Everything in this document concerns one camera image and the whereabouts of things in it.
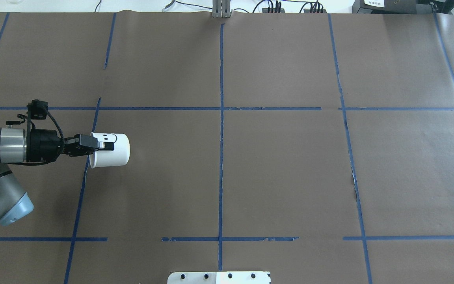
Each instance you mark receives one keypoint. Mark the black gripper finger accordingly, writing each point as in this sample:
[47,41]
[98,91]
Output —
[84,145]

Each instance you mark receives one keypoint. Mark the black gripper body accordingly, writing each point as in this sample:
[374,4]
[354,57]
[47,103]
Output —
[45,145]

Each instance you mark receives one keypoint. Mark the white smiley mug black handle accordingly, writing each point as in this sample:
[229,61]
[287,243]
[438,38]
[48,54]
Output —
[119,157]

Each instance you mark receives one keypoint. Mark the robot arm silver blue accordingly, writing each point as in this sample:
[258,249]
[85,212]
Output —
[14,199]

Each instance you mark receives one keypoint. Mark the white mounting plate with bolts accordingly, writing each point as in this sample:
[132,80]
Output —
[220,277]

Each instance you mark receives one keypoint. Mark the brown paper table cover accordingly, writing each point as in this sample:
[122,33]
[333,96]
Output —
[319,148]

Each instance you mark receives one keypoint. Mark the black box on desk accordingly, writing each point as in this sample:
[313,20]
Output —
[384,7]

